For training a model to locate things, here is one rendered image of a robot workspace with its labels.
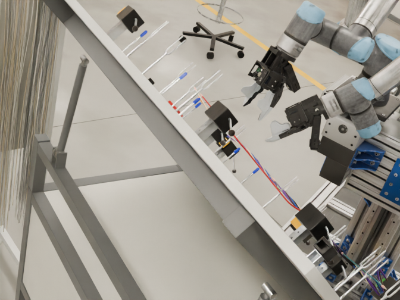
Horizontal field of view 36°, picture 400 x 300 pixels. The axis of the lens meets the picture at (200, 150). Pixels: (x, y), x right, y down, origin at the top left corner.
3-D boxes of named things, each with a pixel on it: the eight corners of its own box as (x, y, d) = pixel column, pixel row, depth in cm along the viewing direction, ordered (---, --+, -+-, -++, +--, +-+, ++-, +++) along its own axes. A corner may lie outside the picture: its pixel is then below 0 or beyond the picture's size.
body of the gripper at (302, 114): (283, 109, 202) (317, 93, 199) (294, 133, 202) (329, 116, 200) (282, 111, 194) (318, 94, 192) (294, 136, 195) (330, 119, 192)
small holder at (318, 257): (322, 285, 123) (346, 264, 123) (310, 270, 117) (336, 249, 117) (308, 269, 126) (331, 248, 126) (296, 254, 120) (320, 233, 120)
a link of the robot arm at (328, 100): (341, 111, 199) (343, 114, 191) (328, 118, 200) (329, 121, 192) (331, 90, 198) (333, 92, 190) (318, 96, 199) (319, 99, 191)
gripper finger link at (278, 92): (262, 104, 185) (271, 76, 185) (265, 106, 187) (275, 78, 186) (273, 107, 182) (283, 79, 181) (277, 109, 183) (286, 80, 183)
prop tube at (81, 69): (61, 155, 183) (86, 62, 169) (65, 161, 181) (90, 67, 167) (51, 156, 181) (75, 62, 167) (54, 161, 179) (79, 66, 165)
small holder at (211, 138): (203, 150, 150) (226, 131, 151) (191, 137, 158) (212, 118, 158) (213, 162, 153) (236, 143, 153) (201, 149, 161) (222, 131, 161)
